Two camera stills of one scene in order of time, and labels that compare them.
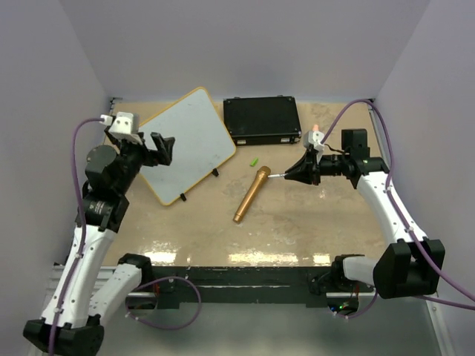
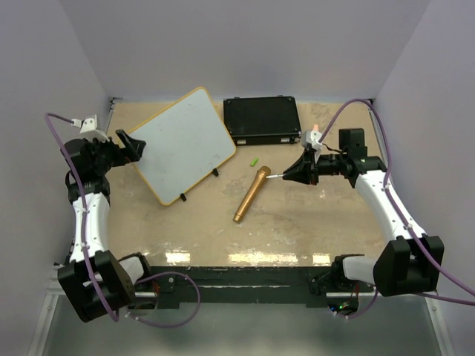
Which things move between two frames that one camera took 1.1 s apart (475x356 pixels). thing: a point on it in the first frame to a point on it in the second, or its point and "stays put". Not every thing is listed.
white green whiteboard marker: [277, 175] stays put
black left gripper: [163, 145] to [132, 150]
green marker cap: [254, 162] stays put
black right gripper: [303, 170] stays put
